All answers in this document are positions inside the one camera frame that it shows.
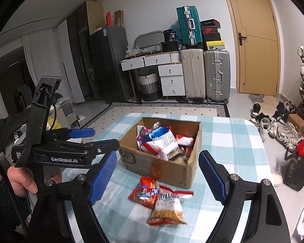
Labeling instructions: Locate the person's left forearm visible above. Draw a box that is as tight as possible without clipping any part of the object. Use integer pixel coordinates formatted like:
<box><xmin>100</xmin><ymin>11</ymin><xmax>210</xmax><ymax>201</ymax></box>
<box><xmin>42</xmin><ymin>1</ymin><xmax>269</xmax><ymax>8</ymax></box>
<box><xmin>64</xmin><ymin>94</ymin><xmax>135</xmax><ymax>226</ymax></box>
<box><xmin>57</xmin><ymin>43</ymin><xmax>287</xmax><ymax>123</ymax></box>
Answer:
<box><xmin>0</xmin><ymin>182</ymin><xmax>28</xmax><ymax>243</ymax></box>

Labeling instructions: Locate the teal suitcase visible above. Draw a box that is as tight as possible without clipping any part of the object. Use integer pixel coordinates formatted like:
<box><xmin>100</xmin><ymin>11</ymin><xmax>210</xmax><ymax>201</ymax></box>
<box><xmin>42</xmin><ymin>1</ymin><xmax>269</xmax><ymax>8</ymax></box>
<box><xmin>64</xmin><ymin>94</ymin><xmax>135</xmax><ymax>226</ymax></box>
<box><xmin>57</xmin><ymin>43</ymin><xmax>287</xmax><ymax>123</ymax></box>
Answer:
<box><xmin>177</xmin><ymin>6</ymin><xmax>204</xmax><ymax>47</ymax></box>

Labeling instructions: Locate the grey arched mirror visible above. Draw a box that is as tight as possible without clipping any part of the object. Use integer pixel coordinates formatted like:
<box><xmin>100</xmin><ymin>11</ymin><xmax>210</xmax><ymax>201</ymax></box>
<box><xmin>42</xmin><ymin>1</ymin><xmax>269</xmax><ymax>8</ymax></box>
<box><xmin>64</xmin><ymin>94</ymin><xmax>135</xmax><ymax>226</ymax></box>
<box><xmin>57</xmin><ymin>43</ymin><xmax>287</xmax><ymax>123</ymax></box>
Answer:
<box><xmin>134</xmin><ymin>30</ymin><xmax>166</xmax><ymax>54</ymax></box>

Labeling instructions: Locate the grey refrigerator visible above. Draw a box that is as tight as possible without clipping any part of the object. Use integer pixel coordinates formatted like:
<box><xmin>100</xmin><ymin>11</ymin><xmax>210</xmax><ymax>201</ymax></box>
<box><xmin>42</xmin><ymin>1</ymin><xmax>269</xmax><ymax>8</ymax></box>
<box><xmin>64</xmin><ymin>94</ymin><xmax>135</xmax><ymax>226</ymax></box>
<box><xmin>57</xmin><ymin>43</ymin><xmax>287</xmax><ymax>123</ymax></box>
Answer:
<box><xmin>89</xmin><ymin>26</ymin><xmax>134</xmax><ymax>104</ymax></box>

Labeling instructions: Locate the grey door mat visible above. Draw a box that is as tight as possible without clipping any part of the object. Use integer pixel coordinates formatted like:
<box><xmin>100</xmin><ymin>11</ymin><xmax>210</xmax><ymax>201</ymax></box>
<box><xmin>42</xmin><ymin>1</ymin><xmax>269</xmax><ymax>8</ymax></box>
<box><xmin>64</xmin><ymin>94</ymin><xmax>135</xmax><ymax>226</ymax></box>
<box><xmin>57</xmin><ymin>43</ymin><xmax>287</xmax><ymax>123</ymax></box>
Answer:
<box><xmin>248</xmin><ymin>94</ymin><xmax>265</xmax><ymax>103</ymax></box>

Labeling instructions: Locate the black bag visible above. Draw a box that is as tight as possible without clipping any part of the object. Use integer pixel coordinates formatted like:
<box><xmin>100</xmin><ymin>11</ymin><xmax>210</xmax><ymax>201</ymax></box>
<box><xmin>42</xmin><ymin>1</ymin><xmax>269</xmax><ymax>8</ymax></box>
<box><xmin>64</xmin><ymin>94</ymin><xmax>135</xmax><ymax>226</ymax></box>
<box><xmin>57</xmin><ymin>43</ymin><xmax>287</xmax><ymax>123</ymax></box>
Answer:
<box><xmin>161</xmin><ymin>41</ymin><xmax>182</xmax><ymax>52</ymax></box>

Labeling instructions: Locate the dark paper bag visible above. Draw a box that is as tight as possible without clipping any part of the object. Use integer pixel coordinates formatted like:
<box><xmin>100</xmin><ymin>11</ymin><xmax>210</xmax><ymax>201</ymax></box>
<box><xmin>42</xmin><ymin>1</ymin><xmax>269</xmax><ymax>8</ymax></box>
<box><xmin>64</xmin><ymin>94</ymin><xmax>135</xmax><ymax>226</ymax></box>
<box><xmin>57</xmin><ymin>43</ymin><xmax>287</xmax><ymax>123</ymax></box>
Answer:
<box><xmin>282</xmin><ymin>148</ymin><xmax>304</xmax><ymax>192</ymax></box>

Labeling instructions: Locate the pile of shoes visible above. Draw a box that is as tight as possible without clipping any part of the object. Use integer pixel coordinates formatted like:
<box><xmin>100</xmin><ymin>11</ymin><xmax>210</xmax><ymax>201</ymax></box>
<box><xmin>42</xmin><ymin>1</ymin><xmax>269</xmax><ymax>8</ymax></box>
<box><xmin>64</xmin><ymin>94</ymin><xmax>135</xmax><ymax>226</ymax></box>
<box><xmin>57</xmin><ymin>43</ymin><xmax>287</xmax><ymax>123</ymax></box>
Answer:
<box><xmin>250</xmin><ymin>101</ymin><xmax>304</xmax><ymax>153</ymax></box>

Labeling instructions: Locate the brown paper bag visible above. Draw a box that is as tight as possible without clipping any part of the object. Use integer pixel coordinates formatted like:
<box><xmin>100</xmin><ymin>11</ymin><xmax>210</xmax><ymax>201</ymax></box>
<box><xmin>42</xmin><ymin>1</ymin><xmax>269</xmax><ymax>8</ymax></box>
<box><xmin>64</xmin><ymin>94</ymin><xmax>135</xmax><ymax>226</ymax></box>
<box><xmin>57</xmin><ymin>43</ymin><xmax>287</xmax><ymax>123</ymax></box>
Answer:
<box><xmin>113</xmin><ymin>10</ymin><xmax>125</xmax><ymax>28</ymax></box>

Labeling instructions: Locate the plain black shoe box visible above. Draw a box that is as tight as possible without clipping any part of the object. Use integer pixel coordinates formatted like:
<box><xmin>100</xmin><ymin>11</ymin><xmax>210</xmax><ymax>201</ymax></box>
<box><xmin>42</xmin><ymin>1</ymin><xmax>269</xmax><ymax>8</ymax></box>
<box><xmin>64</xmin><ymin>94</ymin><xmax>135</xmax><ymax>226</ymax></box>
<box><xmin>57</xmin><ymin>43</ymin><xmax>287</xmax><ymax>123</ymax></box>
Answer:
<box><xmin>204</xmin><ymin>33</ymin><xmax>222</xmax><ymax>42</ymax></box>

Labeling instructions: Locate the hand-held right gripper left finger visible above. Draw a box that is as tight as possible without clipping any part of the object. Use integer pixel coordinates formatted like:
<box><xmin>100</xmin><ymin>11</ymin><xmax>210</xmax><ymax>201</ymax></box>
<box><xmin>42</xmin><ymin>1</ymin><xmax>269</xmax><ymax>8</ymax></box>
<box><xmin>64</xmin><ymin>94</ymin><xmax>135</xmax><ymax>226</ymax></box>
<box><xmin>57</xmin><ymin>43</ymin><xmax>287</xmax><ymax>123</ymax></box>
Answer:
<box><xmin>28</xmin><ymin>150</ymin><xmax>118</xmax><ymax>243</ymax></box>

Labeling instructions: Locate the silver suitcase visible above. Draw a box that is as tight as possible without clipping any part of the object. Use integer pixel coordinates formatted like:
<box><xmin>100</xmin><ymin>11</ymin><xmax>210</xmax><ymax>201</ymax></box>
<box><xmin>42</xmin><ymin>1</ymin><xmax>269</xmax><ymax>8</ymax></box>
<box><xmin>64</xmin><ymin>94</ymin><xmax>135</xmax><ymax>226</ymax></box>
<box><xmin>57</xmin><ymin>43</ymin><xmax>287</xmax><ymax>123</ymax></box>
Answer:
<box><xmin>204</xmin><ymin>50</ymin><xmax>231</xmax><ymax>104</ymax></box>

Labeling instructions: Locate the patterned floor rug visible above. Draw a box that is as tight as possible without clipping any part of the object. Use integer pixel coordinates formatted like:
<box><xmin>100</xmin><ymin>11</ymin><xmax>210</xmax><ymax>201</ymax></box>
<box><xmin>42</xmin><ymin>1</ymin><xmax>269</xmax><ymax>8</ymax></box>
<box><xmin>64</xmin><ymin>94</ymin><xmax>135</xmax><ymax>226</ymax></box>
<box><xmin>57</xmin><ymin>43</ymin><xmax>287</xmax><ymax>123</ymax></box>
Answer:
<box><xmin>81</xmin><ymin>102</ymin><xmax>231</xmax><ymax>130</ymax></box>

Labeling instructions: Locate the tall dark cabinet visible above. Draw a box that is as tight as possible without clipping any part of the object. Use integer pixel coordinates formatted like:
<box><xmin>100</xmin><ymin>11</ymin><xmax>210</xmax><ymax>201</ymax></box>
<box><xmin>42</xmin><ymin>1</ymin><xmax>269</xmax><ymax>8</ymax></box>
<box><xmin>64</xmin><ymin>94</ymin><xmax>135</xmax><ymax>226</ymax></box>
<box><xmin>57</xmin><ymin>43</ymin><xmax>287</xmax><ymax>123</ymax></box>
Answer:
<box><xmin>67</xmin><ymin>1</ymin><xmax>106</xmax><ymax>102</ymax></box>

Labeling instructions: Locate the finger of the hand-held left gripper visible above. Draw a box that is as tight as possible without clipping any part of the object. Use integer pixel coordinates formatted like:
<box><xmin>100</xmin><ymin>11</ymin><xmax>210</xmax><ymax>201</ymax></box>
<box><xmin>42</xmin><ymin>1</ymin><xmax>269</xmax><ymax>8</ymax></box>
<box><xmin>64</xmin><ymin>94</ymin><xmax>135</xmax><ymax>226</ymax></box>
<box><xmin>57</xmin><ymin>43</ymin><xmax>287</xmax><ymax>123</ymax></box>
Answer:
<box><xmin>84</xmin><ymin>139</ymin><xmax>120</xmax><ymax>159</ymax></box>
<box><xmin>47</xmin><ymin>128</ymin><xmax>96</xmax><ymax>143</ymax></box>

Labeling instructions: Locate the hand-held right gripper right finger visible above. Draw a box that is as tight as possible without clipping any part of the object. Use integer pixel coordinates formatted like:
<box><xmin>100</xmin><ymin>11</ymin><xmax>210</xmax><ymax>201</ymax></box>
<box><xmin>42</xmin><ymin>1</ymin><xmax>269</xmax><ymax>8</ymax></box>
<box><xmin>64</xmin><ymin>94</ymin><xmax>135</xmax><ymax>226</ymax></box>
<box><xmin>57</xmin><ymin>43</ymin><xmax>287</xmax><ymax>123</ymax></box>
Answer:
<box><xmin>198</xmin><ymin>150</ymin><xmax>292</xmax><ymax>243</ymax></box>

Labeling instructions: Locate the brown cardboard box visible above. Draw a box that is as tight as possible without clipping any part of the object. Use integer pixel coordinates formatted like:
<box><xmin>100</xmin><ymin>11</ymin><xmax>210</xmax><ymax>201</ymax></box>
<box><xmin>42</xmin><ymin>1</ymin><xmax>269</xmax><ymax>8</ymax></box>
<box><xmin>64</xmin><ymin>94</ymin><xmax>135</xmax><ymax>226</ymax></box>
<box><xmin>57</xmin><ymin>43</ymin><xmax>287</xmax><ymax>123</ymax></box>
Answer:
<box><xmin>118</xmin><ymin>117</ymin><xmax>202</xmax><ymax>189</ymax></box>

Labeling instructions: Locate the clear red noodle snack packet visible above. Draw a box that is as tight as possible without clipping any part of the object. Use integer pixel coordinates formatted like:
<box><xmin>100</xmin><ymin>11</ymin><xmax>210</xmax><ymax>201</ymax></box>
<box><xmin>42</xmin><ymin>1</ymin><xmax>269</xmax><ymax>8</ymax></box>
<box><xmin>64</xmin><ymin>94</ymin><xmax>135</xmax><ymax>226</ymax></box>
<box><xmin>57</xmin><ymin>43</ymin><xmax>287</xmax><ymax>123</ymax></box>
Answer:
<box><xmin>147</xmin><ymin>185</ymin><xmax>194</xmax><ymax>226</ymax></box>

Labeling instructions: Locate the yellow black shoe box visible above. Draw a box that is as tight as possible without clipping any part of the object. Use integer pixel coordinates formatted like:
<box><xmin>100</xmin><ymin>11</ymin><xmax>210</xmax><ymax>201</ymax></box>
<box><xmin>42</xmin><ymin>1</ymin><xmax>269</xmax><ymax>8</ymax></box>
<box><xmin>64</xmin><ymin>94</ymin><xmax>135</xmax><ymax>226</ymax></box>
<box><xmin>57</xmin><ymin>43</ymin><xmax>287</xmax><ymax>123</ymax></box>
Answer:
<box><xmin>204</xmin><ymin>41</ymin><xmax>226</xmax><ymax>51</ymax></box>

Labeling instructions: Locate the clear bag of food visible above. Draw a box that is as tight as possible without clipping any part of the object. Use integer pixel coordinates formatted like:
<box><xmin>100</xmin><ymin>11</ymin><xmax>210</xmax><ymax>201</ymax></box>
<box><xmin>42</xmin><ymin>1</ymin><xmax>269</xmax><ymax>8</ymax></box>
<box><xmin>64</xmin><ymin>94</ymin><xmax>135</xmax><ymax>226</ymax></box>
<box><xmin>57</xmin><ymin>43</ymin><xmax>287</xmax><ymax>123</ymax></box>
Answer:
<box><xmin>125</xmin><ymin>46</ymin><xmax>143</xmax><ymax>59</ymax></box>

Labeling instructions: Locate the yellow plastic bag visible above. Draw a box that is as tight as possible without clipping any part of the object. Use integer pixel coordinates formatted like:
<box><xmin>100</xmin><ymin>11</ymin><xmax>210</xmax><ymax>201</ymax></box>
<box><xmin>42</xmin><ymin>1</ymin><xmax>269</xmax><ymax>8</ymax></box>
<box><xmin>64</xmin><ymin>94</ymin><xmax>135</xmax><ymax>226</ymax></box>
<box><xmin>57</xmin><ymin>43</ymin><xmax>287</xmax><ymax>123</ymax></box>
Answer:
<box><xmin>47</xmin><ymin>118</ymin><xmax>60</xmax><ymax>130</ymax></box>

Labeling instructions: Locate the wooden door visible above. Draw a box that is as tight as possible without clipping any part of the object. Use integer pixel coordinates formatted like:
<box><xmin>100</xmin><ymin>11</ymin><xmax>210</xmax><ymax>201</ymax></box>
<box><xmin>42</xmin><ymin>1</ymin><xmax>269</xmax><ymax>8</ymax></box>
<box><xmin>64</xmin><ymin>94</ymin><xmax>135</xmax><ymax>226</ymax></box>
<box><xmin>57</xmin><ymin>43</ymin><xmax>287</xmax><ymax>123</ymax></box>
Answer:
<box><xmin>219</xmin><ymin>0</ymin><xmax>280</xmax><ymax>97</ymax></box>

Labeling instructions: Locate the blue white snack packet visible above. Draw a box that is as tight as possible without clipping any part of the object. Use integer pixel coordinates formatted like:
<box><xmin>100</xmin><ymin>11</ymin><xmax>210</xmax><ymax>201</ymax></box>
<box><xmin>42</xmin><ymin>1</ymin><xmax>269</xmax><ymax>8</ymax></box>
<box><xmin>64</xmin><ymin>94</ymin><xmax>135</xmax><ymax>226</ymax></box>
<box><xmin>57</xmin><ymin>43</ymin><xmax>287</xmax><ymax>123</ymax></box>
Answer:
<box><xmin>141</xmin><ymin>127</ymin><xmax>179</xmax><ymax>160</ymax></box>

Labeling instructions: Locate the white curtain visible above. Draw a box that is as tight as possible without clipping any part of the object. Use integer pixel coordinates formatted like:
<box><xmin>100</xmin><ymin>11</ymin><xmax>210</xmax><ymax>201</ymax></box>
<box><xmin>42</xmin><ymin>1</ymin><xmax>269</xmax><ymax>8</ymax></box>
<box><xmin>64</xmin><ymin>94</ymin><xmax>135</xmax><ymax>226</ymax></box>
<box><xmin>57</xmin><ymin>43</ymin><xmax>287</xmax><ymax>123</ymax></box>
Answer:
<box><xmin>22</xmin><ymin>28</ymin><xmax>72</xmax><ymax>102</ymax></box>

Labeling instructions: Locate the black jar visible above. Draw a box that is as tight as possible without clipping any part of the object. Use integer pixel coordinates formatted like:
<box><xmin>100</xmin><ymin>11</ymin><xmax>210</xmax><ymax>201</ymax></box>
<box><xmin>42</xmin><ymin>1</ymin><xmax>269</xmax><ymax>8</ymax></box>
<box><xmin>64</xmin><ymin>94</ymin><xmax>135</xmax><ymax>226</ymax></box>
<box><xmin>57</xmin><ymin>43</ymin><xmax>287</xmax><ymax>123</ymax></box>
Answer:
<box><xmin>163</xmin><ymin>30</ymin><xmax>177</xmax><ymax>42</ymax></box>

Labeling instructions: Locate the small cardboard box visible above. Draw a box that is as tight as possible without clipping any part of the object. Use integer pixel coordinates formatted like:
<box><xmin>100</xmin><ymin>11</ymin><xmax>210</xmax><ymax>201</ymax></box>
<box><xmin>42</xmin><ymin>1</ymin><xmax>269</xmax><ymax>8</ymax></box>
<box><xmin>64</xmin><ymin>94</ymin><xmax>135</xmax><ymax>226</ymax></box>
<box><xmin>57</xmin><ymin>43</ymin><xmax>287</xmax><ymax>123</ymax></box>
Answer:
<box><xmin>287</xmin><ymin>114</ymin><xmax>304</xmax><ymax>135</ymax></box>

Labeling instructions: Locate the cream suitcase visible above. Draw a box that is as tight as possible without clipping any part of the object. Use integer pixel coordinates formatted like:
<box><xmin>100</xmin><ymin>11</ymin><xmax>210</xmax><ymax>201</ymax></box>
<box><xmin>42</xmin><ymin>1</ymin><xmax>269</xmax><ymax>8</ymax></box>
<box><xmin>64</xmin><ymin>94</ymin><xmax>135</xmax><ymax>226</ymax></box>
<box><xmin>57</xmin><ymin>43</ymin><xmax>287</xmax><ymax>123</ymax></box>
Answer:
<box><xmin>180</xmin><ymin>48</ymin><xmax>207</xmax><ymax>103</ymax></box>

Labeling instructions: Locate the woven laundry basket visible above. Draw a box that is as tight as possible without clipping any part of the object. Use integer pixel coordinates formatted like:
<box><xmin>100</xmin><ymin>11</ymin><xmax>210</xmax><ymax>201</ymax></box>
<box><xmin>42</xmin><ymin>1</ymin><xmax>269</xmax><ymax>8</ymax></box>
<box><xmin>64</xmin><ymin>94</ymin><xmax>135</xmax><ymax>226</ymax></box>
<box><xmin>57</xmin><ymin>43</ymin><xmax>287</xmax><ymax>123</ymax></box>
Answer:
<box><xmin>137</xmin><ymin>69</ymin><xmax>162</xmax><ymax>102</ymax></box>

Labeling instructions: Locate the person's left hand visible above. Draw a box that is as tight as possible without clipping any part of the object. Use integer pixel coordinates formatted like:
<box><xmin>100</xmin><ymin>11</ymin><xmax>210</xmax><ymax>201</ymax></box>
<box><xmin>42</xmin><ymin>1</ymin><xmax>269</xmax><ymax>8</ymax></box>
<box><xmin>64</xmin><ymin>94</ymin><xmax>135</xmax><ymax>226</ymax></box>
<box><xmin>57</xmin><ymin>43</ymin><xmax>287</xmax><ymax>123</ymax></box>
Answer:
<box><xmin>7</xmin><ymin>166</ymin><xmax>39</xmax><ymax>194</ymax></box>

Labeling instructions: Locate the red biscuit packet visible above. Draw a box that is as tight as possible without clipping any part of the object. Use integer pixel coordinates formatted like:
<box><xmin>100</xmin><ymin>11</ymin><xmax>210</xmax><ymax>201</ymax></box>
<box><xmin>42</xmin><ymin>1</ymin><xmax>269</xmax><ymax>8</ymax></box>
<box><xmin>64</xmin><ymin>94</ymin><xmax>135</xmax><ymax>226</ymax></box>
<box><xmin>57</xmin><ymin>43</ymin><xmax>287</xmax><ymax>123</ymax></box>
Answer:
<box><xmin>128</xmin><ymin>175</ymin><xmax>159</xmax><ymax>209</ymax></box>

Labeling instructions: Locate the black red shoe box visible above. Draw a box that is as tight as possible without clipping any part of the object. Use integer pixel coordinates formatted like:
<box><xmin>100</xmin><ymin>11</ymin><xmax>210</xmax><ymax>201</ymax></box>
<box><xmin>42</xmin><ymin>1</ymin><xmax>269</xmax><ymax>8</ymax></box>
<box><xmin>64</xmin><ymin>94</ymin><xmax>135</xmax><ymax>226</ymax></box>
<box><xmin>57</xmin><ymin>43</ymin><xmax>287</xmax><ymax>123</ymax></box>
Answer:
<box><xmin>202</xmin><ymin>27</ymin><xmax>222</xmax><ymax>35</ymax></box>

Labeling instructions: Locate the white drawer desk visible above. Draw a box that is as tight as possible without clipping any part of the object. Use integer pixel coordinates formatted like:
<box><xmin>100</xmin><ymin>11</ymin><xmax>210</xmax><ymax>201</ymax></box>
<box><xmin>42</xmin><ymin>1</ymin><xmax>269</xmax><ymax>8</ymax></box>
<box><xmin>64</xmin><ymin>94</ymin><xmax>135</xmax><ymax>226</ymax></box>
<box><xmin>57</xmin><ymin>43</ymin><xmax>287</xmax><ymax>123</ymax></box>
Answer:
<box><xmin>121</xmin><ymin>51</ymin><xmax>186</xmax><ymax>100</ymax></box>

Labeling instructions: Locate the black cable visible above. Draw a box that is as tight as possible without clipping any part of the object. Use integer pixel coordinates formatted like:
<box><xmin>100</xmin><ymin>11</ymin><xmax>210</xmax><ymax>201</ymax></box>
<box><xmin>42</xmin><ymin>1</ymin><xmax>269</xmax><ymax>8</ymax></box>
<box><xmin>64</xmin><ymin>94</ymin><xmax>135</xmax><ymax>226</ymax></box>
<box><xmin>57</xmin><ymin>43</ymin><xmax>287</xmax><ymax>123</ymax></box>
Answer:
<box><xmin>49</xmin><ymin>98</ymin><xmax>64</xmax><ymax>128</ymax></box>

